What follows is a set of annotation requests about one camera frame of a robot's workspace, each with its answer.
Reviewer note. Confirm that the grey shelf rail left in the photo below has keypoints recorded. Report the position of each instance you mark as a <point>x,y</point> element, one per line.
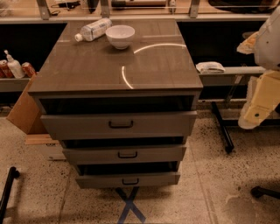
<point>13,85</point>

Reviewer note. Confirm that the black chair base right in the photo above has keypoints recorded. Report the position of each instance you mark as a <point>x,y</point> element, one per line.
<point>258,192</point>

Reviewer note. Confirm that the white ceramic bowl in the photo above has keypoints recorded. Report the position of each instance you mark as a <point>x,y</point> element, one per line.
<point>120,36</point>

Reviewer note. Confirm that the grey drawer cabinet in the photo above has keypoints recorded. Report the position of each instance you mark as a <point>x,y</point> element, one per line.
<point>154,74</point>

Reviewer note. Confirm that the grey shelf rail right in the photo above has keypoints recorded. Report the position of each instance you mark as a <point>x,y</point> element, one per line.
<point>232,75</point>

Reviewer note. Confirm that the grey top drawer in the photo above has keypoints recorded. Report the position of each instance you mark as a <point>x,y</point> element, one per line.
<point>105,126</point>

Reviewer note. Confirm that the folded white cloth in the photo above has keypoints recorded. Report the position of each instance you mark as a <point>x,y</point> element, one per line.
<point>210,67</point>

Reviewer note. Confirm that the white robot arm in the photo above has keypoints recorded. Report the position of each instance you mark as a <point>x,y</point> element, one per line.
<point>265,43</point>

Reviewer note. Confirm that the blue tape cross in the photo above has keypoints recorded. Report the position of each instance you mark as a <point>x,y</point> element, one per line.
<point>129,205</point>

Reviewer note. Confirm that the red soda can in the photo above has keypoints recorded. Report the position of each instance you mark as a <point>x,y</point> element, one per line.
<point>4,69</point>
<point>28,69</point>

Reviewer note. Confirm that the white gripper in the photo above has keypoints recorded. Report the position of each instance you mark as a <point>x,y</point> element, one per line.
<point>269,46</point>

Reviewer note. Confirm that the red soda can left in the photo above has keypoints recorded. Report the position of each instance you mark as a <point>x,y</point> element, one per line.
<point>4,69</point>

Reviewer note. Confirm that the black table leg frame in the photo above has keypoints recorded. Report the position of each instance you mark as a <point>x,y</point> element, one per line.
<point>223,124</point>

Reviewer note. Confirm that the white pump bottle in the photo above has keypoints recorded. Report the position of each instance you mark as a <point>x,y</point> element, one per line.
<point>14,66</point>

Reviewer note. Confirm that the black chair leg left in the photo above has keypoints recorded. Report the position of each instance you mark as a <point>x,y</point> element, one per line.
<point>12,175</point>

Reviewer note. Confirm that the brown cardboard box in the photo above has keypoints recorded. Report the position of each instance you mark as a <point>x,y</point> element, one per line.
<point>25,114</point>

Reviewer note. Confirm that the grey shelf rail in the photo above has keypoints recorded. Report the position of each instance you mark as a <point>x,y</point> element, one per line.
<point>13,85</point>
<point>232,75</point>

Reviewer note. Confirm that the clear plastic water bottle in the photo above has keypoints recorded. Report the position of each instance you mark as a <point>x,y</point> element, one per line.
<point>90,32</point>

